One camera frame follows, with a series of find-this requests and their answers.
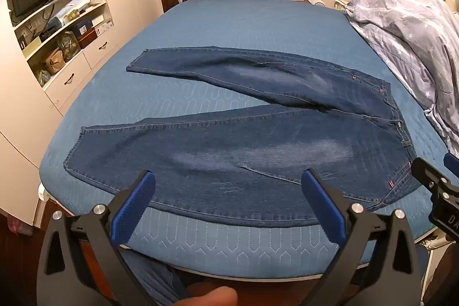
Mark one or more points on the red object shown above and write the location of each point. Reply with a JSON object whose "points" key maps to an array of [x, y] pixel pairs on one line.
{"points": [[18, 225]]}

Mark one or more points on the black router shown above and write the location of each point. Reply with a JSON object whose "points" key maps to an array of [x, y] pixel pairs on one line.
{"points": [[48, 33]]}

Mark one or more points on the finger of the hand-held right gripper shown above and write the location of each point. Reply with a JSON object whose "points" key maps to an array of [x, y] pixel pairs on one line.
{"points": [[428, 175], [452, 165]]}

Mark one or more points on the small white box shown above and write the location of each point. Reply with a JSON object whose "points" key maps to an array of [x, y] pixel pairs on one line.
{"points": [[104, 28]]}

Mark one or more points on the dark long box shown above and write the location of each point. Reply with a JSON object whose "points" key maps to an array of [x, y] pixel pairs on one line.
{"points": [[86, 25]]}

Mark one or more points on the bed with blue mattress cover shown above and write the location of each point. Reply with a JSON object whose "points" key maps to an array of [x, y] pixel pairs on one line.
{"points": [[251, 22]]}

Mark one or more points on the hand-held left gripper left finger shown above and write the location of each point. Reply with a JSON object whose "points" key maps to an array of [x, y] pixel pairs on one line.
{"points": [[132, 205]]}

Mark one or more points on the blue denim pants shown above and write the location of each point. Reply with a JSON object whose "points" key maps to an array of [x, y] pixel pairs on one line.
{"points": [[251, 155]]}

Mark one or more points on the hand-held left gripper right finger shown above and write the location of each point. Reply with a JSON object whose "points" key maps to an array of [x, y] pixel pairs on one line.
{"points": [[322, 202]]}

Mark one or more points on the green patterned bag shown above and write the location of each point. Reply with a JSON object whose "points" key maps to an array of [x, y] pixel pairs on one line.
{"points": [[42, 78]]}

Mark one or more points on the brown wooden box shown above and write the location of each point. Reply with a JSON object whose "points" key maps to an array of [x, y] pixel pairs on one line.
{"points": [[87, 39]]}

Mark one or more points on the blue and white box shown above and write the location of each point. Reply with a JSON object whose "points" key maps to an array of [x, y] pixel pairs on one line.
{"points": [[64, 16]]}

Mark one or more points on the person's leg in blue trousers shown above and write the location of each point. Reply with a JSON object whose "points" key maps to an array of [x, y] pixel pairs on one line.
{"points": [[157, 277]]}

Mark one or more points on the grey star-print duvet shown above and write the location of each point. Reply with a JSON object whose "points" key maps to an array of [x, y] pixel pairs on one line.
{"points": [[405, 26]]}

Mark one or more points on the pale green box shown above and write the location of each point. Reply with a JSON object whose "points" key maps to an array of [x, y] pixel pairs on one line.
{"points": [[32, 48]]}

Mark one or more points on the white flat box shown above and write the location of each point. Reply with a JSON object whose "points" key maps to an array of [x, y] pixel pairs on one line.
{"points": [[75, 1]]}

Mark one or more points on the person's left hand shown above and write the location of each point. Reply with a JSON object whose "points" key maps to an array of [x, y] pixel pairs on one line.
{"points": [[211, 296]]}

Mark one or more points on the clear plastic bag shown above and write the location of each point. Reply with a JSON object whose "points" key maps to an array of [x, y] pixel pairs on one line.
{"points": [[69, 46]]}

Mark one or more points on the cream wardrobe with shelves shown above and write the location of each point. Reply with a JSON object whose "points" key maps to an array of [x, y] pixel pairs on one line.
{"points": [[118, 5]]}

